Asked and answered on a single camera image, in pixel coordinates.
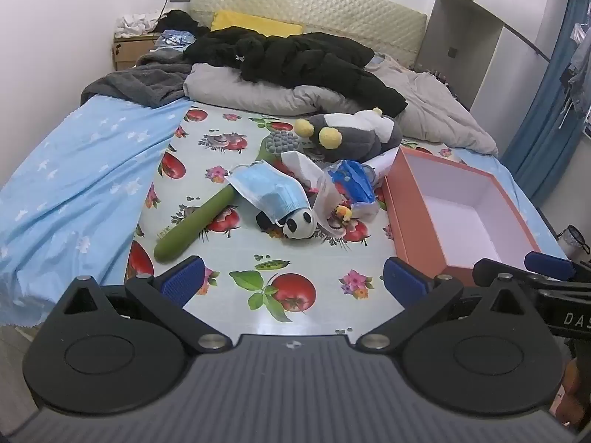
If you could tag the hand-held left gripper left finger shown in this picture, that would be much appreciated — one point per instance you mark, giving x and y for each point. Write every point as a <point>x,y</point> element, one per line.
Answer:
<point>184,279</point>

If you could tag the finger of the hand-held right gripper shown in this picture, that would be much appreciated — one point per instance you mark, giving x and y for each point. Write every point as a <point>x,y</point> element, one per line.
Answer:
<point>549,265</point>
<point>489,268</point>

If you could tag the white spray can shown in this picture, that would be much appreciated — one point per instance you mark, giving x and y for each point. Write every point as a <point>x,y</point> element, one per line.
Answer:
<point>383,161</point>

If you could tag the panda plush toy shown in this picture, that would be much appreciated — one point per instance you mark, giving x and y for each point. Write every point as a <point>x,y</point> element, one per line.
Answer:
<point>300,227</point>

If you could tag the blue plastic packet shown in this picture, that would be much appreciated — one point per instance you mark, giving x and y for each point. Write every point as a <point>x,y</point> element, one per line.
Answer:
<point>355,180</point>

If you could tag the green massage hammer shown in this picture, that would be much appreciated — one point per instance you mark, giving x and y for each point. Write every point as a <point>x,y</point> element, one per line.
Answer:
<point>194,226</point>

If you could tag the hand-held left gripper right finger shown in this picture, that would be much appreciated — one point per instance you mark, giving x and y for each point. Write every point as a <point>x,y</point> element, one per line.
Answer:
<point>404,281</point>

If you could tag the white towel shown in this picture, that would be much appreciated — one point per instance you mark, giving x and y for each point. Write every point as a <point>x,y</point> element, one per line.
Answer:
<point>300,164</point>

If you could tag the blue curtain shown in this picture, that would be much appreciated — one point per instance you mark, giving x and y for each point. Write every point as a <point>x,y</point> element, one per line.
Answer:
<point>545,124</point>

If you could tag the black jacket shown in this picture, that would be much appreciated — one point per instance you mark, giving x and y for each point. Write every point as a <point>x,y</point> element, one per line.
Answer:
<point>300,60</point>

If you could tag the blue white plastic bag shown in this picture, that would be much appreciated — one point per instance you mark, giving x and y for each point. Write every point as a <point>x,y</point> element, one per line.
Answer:
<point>173,39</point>

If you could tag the white trash bin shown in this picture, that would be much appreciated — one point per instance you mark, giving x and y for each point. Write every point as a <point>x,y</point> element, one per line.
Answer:
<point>570,240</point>

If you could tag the small yellow toy figure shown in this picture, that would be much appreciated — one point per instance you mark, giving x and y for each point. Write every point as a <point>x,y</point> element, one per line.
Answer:
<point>344,212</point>

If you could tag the yellow pillow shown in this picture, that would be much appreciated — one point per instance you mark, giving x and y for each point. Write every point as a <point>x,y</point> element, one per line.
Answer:
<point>249,23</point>

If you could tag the cream quilted headboard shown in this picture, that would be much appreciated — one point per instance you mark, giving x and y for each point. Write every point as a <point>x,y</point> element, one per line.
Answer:
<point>323,9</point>

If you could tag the black cloth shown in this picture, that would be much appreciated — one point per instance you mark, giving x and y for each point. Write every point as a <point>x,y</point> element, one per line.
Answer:
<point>180,21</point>

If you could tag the blue face mask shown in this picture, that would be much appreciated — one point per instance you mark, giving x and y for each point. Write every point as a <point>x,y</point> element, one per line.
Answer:
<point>272,189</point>

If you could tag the grey duvet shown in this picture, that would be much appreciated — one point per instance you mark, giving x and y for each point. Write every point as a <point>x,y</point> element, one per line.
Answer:
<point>249,90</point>

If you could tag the pile of white clothes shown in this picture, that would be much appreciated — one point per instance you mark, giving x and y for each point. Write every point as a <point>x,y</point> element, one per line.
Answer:
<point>136,23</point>

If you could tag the white wardrobe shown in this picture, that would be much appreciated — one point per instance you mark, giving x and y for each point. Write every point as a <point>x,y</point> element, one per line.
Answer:
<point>466,69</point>

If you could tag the orange cardboard box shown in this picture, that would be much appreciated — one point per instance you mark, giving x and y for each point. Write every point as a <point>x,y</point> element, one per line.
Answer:
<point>461,207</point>

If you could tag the dark grey fleece blanket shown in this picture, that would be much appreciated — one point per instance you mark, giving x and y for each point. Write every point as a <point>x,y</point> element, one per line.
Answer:
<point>134,80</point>

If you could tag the fruit printed tablecloth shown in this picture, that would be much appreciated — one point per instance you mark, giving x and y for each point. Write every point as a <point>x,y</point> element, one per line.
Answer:
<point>240,249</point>

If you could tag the dark wall switch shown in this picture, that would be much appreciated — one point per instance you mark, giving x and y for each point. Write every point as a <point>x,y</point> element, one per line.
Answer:
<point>452,51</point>

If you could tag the grey penguin plush toy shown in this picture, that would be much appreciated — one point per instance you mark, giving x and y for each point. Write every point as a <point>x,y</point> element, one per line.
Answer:
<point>355,140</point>

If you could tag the wooden nightstand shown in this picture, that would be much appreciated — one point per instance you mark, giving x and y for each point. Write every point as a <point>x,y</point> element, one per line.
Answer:
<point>131,53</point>

